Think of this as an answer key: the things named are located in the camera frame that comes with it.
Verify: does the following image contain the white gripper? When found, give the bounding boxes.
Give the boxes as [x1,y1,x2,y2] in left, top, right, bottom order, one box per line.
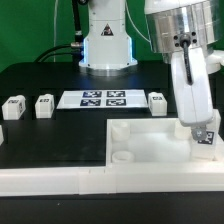
[171,47,213,141]

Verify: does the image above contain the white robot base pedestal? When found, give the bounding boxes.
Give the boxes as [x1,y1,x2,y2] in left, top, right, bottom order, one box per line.
[79,0,137,76]

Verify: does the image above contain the white square table top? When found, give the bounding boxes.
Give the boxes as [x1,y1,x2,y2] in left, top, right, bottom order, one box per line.
[106,118,224,165]

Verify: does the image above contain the white L-shaped obstacle fence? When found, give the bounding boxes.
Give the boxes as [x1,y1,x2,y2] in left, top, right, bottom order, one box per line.
[0,160,224,196]

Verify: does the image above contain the black cables at base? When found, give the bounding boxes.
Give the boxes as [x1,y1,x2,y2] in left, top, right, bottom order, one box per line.
[34,0,88,64]

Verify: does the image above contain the white part at left edge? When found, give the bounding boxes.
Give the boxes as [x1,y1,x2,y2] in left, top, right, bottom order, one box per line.
[0,125,4,146]

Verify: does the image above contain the white sheet with AprilTags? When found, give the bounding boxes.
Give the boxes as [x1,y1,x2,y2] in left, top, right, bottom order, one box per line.
[57,89,148,109]

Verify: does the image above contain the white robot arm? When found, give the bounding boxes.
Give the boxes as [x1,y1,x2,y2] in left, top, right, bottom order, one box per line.
[144,0,224,141]

